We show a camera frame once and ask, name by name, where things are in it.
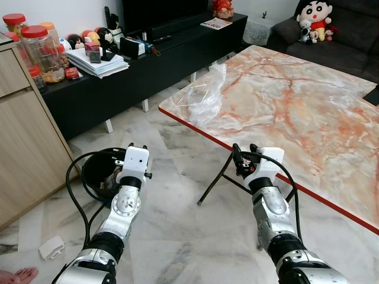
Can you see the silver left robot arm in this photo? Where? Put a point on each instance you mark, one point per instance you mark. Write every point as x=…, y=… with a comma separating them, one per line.
x=124, y=204

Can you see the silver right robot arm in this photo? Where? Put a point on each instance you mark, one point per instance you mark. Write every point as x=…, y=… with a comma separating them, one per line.
x=272, y=210

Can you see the black round rubbish bin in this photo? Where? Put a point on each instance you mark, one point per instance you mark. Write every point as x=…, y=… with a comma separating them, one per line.
x=95, y=171

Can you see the black metal table leg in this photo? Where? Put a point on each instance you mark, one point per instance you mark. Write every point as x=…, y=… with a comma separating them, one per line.
x=213, y=183
x=291, y=195

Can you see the clear crumpled plastic bag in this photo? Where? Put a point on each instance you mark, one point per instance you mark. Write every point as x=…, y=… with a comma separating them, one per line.
x=204, y=94

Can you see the black TV cabinet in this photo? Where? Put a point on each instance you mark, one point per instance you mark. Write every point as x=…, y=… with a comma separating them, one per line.
x=166, y=71

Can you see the white paper stack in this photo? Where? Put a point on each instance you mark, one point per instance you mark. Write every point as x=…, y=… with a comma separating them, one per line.
x=98, y=65

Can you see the light wood cabinet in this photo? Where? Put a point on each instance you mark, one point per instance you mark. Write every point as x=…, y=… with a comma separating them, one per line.
x=26, y=154

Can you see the small red packet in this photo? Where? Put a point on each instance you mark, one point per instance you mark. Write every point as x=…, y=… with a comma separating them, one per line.
x=72, y=73

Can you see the black rectangular box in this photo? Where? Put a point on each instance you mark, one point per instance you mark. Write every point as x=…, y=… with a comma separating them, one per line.
x=131, y=47

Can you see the small dark filled jar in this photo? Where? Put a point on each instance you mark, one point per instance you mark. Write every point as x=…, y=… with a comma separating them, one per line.
x=93, y=52

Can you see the white crumpled paper box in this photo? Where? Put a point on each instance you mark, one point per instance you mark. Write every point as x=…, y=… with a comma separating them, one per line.
x=52, y=248

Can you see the black remote control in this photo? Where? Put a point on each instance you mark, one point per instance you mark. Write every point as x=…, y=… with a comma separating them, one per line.
x=163, y=39

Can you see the black round toy figure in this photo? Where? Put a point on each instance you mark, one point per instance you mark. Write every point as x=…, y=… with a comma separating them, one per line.
x=105, y=38

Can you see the small red lid jar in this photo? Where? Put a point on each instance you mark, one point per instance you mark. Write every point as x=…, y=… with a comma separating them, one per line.
x=36, y=77

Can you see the white lace covered side table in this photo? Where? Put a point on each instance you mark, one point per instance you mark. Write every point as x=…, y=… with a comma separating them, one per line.
x=259, y=32

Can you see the white round toy figure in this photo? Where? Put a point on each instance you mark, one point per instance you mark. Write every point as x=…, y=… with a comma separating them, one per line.
x=66, y=44

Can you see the large red lid snack jar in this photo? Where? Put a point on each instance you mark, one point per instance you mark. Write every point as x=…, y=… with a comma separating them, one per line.
x=42, y=53

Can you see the small black white plush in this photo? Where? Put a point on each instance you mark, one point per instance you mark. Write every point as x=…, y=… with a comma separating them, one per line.
x=306, y=32

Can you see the white red booklet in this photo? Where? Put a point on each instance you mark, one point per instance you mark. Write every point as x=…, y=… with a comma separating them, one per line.
x=216, y=23

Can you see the black television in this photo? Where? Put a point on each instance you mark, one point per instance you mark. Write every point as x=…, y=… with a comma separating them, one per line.
x=166, y=15

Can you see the dark grey fabric sofa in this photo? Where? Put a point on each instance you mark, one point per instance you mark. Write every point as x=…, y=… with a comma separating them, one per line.
x=349, y=53

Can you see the orange lid plastic jar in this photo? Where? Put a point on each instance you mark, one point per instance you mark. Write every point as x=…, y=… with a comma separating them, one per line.
x=50, y=32

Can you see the small red plush toy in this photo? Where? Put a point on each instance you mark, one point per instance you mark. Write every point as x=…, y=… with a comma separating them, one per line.
x=331, y=32

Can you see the red festive figurine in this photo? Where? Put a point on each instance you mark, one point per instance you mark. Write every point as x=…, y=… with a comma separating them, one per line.
x=222, y=8

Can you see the bare person foot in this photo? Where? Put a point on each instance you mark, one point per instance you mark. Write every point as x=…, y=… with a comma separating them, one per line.
x=18, y=276

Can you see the cartoon boy plush doll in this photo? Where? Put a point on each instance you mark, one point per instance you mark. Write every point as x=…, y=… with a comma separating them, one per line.
x=314, y=12

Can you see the red lid plastic jar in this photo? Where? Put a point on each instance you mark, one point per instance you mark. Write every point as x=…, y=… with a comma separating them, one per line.
x=14, y=22

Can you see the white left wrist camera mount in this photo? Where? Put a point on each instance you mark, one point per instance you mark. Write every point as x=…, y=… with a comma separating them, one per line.
x=134, y=164

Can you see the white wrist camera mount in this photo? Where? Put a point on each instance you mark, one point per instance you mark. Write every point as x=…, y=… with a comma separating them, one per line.
x=269, y=163
x=134, y=164

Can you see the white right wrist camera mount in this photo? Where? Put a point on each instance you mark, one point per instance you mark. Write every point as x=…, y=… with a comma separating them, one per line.
x=269, y=163

